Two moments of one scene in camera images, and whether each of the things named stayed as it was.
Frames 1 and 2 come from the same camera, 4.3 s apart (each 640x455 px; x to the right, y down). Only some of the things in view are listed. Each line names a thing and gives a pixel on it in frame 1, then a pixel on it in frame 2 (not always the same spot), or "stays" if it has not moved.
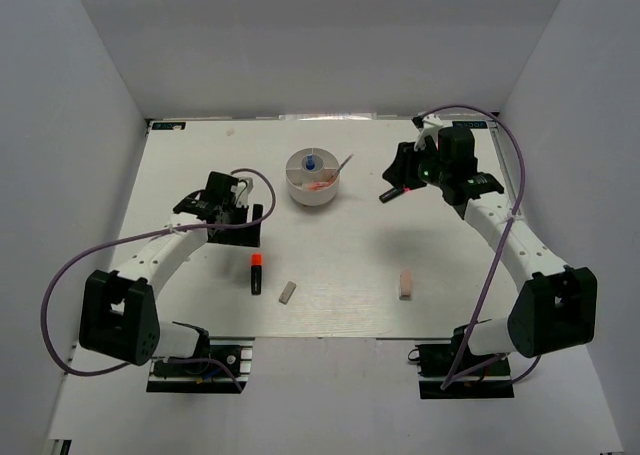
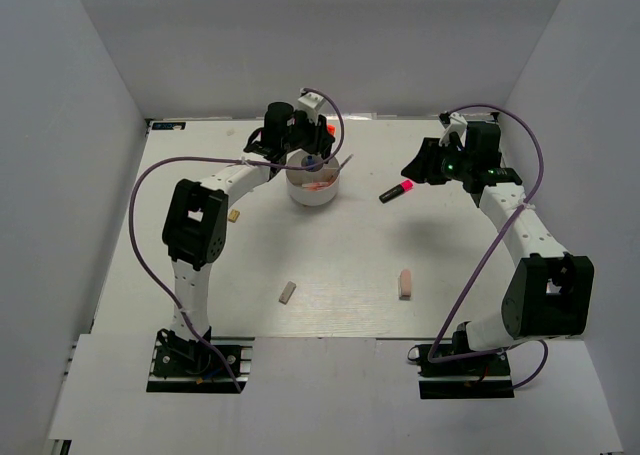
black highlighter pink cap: x=393 y=193 stays
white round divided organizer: x=312 y=175 stays
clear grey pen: x=342 y=166 stays
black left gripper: x=249 y=236 → x=321 y=139
